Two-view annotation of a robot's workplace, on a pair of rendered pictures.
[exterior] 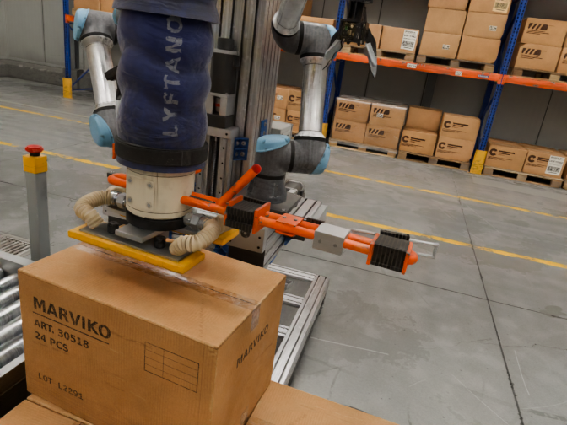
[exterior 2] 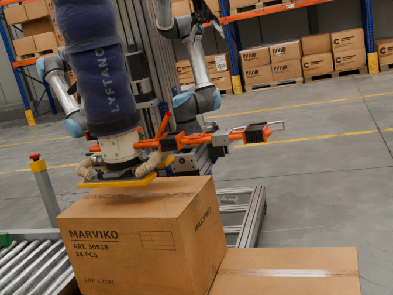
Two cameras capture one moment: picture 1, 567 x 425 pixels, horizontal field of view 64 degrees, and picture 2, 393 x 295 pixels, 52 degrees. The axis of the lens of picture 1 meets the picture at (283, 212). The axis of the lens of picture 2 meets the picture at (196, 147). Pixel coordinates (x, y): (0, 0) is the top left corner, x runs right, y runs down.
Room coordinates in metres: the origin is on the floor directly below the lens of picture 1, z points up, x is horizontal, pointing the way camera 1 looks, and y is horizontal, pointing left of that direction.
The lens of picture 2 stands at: (-0.56, -0.15, 1.61)
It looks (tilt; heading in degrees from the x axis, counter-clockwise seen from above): 17 degrees down; 5
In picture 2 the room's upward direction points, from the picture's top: 12 degrees counter-clockwise
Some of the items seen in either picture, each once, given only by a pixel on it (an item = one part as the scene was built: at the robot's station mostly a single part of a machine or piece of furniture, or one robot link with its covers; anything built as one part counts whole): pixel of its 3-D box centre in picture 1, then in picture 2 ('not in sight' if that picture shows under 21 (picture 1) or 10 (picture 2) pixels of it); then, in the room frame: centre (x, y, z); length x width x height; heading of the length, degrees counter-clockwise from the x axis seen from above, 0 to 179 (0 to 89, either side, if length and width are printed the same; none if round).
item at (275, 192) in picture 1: (267, 184); (188, 126); (1.60, 0.07, 1.09); 0.15 x 0.15 x 0.10
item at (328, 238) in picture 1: (331, 239); (222, 138); (0.96, -0.12, 1.17); 0.07 x 0.07 x 0.04; 71
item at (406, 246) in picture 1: (390, 253); (255, 134); (0.91, -0.24, 1.18); 0.08 x 0.07 x 0.05; 71
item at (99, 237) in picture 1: (136, 239); (115, 177); (1.02, 0.35, 1.08); 0.34 x 0.10 x 0.05; 71
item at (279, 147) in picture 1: (273, 153); (184, 106); (1.60, 0.06, 1.20); 0.13 x 0.12 x 0.14; 102
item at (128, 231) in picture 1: (159, 213); (124, 160); (1.11, 0.32, 1.12); 0.34 x 0.25 x 0.06; 71
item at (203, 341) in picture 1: (158, 332); (146, 234); (1.11, 0.31, 0.74); 0.60 x 0.40 x 0.40; 70
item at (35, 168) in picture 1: (40, 260); (59, 229); (1.85, 1.09, 0.50); 0.07 x 0.07 x 1.00; 74
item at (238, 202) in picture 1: (247, 213); (172, 141); (1.03, 0.09, 1.18); 0.10 x 0.08 x 0.06; 161
